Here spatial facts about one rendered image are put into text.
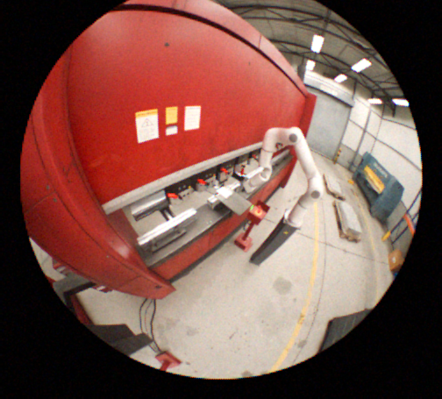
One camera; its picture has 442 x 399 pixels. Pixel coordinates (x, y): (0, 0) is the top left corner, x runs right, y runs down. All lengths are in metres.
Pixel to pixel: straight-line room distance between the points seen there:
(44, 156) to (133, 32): 0.43
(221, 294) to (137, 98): 1.87
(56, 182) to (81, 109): 0.25
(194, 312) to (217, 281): 0.53
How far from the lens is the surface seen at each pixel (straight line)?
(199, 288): 1.78
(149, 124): 0.53
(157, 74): 0.53
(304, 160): 0.89
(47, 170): 0.34
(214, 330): 1.83
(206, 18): 0.70
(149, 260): 1.00
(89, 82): 0.51
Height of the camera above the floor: 1.78
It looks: 36 degrees down
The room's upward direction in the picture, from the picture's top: 9 degrees clockwise
